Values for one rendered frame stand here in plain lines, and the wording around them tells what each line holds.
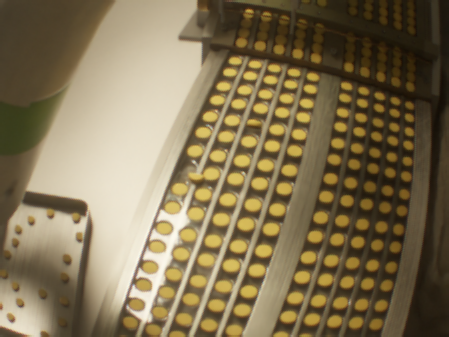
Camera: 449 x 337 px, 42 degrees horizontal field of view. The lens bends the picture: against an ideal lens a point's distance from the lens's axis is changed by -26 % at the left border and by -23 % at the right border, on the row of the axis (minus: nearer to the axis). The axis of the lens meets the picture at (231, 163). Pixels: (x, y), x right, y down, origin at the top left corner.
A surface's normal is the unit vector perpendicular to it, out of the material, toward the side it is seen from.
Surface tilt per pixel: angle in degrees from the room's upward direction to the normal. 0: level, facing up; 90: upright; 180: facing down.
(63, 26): 101
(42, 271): 0
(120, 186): 0
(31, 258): 0
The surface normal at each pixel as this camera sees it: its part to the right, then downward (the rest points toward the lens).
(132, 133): 0.02, -0.70
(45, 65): 0.51, 0.73
